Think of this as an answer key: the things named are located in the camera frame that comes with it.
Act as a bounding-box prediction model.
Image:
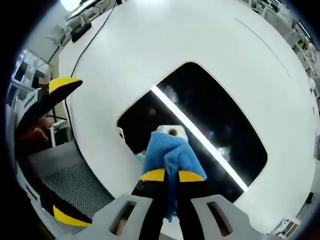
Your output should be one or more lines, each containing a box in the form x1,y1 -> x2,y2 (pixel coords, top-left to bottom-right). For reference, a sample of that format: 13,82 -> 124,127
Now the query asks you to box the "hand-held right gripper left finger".
91,167 -> 168,240

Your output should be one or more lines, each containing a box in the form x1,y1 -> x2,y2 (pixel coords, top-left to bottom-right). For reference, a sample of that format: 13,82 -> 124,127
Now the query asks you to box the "black table cable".
65,3 -> 118,141

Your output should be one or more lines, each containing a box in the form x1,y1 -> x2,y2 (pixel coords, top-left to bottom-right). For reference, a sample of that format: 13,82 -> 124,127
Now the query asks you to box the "person's left hand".
17,116 -> 55,149

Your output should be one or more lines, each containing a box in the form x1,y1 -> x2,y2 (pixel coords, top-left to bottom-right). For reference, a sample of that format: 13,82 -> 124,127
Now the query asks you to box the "black power adapter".
70,22 -> 92,43

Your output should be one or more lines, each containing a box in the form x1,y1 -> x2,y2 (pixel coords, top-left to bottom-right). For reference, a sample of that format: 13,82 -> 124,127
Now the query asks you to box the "blue cleaning cloth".
141,131 -> 208,224

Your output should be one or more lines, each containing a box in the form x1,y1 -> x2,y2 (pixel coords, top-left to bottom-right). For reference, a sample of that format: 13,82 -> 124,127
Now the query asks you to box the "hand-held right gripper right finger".
176,169 -> 252,240

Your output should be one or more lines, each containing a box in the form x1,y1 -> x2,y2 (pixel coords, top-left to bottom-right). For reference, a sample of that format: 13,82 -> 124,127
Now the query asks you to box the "grey mesh office chair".
26,142 -> 117,237

